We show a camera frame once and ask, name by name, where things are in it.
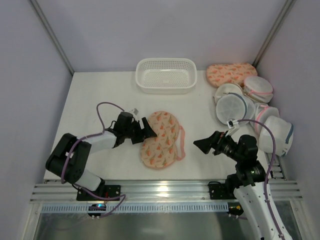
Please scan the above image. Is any peach floral laundry bag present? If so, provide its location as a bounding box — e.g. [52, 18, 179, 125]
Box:
[140, 111, 186, 170]

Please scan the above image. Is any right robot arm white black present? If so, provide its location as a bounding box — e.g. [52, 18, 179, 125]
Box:
[193, 131, 292, 240]

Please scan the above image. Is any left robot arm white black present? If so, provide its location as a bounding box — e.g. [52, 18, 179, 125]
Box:
[45, 111, 157, 201]

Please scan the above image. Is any white mesh bag blue zipper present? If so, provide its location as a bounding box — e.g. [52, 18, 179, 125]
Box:
[215, 93, 256, 125]

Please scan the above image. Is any white mesh bag pink trim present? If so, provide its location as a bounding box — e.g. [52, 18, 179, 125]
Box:
[253, 103, 280, 124]

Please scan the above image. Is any cream mesh bag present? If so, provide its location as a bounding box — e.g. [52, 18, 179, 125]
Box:
[213, 83, 243, 103]

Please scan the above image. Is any white mesh bag pink zipper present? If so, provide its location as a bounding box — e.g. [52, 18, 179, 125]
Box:
[243, 76, 273, 104]

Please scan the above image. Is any peach floral bag at back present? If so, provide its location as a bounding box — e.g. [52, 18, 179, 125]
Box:
[206, 63, 258, 88]

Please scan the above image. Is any white perforated plastic basket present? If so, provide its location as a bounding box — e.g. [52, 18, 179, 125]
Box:
[135, 58, 197, 95]

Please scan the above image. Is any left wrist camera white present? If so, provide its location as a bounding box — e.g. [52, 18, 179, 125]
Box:
[129, 108, 139, 116]

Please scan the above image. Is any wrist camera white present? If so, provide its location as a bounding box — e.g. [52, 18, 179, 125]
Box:
[225, 119, 240, 136]
[129, 108, 139, 116]

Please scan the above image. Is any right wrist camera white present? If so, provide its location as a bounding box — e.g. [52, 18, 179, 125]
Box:
[225, 119, 240, 136]

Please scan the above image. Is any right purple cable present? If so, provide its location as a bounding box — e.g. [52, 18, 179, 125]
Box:
[229, 118, 288, 240]

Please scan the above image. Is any purple cable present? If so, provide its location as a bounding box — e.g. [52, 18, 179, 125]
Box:
[229, 118, 288, 240]
[60, 101, 127, 217]

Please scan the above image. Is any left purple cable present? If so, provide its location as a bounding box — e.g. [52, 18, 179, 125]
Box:
[60, 101, 127, 217]

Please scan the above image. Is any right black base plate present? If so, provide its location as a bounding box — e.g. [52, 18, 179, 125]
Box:
[207, 181, 236, 200]

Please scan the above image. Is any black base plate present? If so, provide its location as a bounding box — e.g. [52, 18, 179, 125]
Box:
[76, 184, 121, 202]
[207, 181, 236, 200]

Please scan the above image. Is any aluminium mounting rail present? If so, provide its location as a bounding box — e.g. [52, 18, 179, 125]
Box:
[29, 157, 303, 202]

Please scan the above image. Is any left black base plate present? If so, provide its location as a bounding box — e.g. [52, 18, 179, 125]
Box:
[76, 184, 121, 202]

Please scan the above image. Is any white mesh bag blue strap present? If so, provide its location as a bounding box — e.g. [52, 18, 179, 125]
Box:
[258, 115, 295, 157]

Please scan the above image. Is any slotted white cable duct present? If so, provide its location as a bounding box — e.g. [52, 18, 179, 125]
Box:
[41, 202, 229, 214]

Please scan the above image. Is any left aluminium corner post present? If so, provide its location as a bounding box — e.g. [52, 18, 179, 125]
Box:
[28, 0, 75, 76]

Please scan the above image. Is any aluminium corner post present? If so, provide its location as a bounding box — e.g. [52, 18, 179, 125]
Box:
[252, 0, 297, 68]
[28, 0, 75, 76]

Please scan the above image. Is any right aluminium corner post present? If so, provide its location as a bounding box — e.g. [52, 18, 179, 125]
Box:
[252, 0, 297, 68]

